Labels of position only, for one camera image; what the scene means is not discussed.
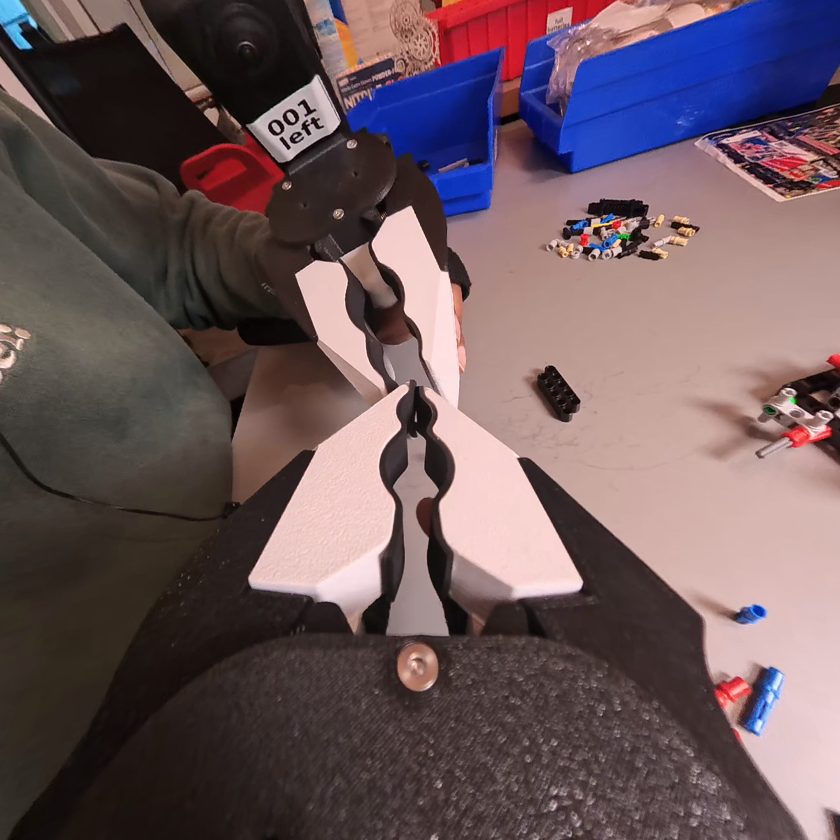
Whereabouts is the pile of small lego pieces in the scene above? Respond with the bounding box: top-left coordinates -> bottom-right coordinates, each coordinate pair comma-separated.
546,210 -> 700,263

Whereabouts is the blue labelled carton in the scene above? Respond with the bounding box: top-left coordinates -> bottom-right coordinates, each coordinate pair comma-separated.
335,56 -> 398,109

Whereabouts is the red storage bin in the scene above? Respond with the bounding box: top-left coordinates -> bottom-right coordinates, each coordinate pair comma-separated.
425,0 -> 621,83

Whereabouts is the black cable with round plug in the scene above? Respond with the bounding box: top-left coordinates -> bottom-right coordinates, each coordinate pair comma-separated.
0,433 -> 242,524

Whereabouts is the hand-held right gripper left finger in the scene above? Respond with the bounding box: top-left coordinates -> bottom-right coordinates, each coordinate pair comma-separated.
248,384 -> 417,632

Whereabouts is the black double lego beam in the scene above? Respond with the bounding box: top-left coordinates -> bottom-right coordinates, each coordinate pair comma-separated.
537,364 -> 580,423

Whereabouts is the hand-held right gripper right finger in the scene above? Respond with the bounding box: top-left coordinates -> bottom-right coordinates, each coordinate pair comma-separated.
417,386 -> 585,634

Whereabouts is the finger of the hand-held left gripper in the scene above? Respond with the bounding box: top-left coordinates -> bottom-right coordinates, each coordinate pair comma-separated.
371,206 -> 462,408
295,252 -> 398,401

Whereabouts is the lego car chassis assembly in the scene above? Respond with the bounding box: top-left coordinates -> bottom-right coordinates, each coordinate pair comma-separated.
755,354 -> 840,460

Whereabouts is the person's left hand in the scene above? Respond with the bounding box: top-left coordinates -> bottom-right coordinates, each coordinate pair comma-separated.
379,304 -> 469,376

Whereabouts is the clear bag of parts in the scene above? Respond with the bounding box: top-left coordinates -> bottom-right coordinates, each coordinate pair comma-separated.
546,0 -> 742,109

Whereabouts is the colourful lego instruction booklet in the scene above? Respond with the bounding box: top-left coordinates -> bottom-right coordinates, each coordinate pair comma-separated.
696,104 -> 840,203

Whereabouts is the black panel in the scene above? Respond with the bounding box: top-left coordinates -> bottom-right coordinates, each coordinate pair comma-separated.
0,23 -> 227,194

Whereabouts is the narrow blue storage bin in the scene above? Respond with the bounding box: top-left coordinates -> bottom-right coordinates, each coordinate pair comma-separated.
346,47 -> 505,217

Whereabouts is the wide blue storage bin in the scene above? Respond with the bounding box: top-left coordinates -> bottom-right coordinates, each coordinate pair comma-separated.
520,0 -> 840,175

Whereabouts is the blue and orange box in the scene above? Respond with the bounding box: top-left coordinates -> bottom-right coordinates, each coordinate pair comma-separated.
308,0 -> 349,80

